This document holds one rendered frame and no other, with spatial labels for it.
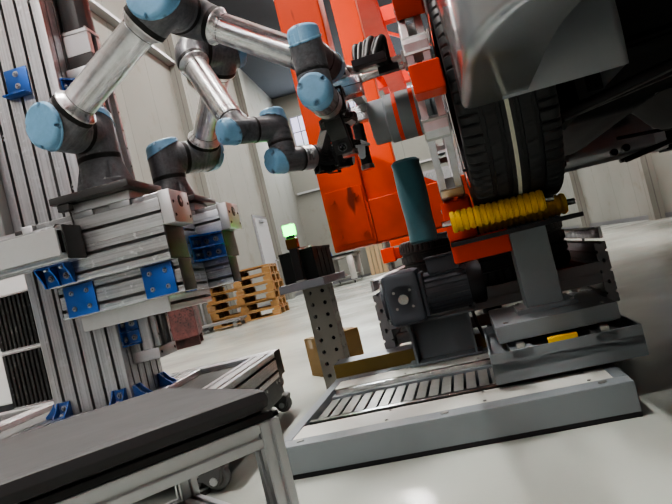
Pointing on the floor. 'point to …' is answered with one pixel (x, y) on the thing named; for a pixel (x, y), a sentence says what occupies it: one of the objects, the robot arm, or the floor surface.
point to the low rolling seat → (147, 450)
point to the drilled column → (326, 328)
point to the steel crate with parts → (186, 326)
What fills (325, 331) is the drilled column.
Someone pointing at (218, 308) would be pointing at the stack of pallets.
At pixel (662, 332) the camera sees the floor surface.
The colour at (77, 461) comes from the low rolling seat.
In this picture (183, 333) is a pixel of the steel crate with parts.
